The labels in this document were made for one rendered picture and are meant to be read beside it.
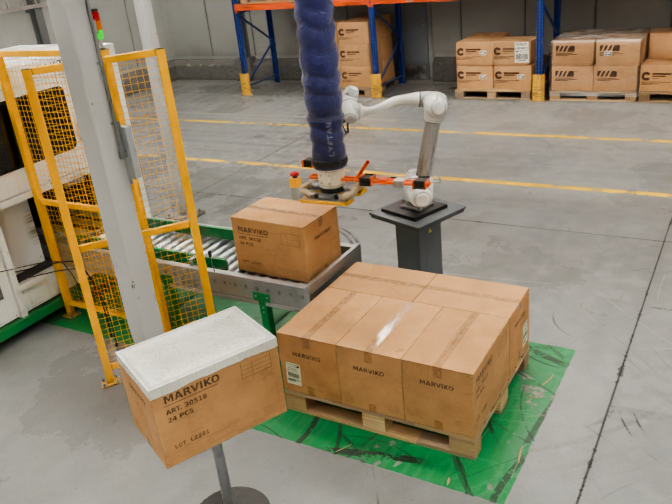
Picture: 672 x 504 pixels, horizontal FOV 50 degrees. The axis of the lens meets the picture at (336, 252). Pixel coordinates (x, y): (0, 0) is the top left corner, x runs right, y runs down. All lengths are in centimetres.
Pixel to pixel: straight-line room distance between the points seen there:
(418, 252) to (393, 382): 146
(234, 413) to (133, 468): 121
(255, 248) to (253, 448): 136
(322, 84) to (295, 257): 113
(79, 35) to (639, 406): 364
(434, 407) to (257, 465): 103
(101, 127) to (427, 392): 223
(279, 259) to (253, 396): 165
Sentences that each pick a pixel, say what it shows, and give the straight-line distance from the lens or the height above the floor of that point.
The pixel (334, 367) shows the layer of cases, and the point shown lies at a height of 39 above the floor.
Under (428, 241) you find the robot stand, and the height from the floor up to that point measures 53.
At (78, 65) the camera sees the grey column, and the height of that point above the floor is 213.
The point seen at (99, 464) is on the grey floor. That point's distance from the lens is 446.
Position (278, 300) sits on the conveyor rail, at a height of 46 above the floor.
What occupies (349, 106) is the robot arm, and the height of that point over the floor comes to 159.
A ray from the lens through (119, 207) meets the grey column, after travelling 418.
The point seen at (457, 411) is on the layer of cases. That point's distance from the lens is 386.
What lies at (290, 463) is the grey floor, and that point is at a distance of 410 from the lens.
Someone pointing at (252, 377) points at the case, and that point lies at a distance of 323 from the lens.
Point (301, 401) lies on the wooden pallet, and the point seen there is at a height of 8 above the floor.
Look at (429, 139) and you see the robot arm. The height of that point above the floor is 132.
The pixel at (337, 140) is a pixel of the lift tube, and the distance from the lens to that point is 437.
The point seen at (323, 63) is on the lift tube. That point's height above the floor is 194.
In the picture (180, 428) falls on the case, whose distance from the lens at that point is 317.
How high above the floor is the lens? 263
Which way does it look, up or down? 24 degrees down
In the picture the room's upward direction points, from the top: 6 degrees counter-clockwise
